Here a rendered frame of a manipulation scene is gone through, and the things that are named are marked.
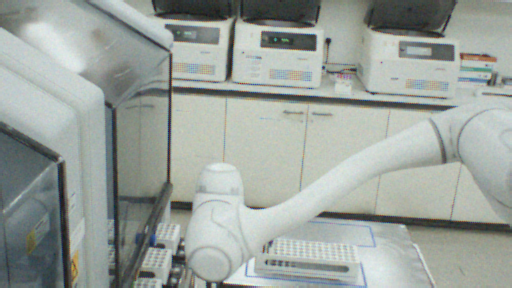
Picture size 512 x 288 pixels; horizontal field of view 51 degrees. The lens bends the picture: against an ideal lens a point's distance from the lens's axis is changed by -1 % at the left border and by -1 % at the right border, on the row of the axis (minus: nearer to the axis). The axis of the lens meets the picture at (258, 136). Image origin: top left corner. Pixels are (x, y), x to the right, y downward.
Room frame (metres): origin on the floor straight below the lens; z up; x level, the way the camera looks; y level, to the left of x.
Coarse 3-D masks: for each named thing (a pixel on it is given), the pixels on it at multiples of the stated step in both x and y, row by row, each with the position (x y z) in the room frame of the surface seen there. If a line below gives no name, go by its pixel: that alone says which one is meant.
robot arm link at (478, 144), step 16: (496, 112) 0.96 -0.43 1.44; (464, 128) 0.99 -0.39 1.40; (480, 128) 0.93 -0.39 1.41; (496, 128) 0.90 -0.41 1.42; (464, 144) 0.95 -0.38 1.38; (480, 144) 0.90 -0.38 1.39; (496, 144) 0.87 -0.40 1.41; (464, 160) 0.95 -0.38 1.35; (480, 160) 0.88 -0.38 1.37; (496, 160) 0.84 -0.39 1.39; (480, 176) 0.88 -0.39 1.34; (496, 176) 0.83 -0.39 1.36; (496, 192) 0.84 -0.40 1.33; (496, 208) 0.88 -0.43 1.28
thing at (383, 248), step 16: (304, 224) 1.67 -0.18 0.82; (320, 224) 1.68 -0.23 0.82; (336, 224) 1.69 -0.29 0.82; (352, 224) 1.69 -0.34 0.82; (368, 224) 1.70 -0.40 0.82; (384, 224) 1.71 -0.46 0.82; (320, 240) 1.57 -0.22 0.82; (336, 240) 1.57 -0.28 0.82; (352, 240) 1.58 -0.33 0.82; (368, 240) 1.59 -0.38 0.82; (384, 240) 1.60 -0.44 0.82; (400, 240) 1.60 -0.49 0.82; (368, 256) 1.49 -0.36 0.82; (384, 256) 1.49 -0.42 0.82; (400, 256) 1.50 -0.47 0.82; (416, 256) 1.51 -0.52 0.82; (240, 272) 1.35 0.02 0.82; (368, 272) 1.39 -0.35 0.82; (384, 272) 1.40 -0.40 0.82; (400, 272) 1.41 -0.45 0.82; (416, 272) 1.41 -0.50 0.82
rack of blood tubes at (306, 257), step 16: (288, 240) 1.44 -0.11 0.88; (304, 240) 1.44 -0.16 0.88; (256, 256) 1.35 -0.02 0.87; (272, 256) 1.35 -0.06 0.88; (288, 256) 1.35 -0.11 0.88; (304, 256) 1.36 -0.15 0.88; (320, 256) 1.37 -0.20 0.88; (336, 256) 1.37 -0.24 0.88; (352, 256) 1.38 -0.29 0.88; (256, 272) 1.35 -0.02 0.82; (272, 272) 1.35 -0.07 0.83; (288, 272) 1.35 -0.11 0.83; (304, 272) 1.35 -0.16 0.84; (320, 272) 1.34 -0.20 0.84; (336, 272) 1.34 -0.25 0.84; (352, 272) 1.34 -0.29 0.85
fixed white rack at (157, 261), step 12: (108, 252) 1.33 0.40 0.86; (156, 252) 1.35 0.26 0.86; (168, 252) 1.35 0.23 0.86; (108, 264) 1.27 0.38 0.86; (144, 264) 1.29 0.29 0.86; (156, 264) 1.29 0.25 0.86; (168, 264) 1.31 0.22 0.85; (144, 276) 1.31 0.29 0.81; (156, 276) 1.27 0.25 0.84; (168, 276) 1.31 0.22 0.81
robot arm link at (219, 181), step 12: (204, 168) 1.05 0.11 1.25; (216, 168) 1.04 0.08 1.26; (228, 168) 1.05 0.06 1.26; (204, 180) 1.02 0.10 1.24; (216, 180) 1.01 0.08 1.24; (228, 180) 1.02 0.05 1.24; (240, 180) 1.05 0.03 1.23; (204, 192) 1.02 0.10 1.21; (216, 192) 1.01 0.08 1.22; (228, 192) 1.01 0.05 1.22; (240, 192) 1.04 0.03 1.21
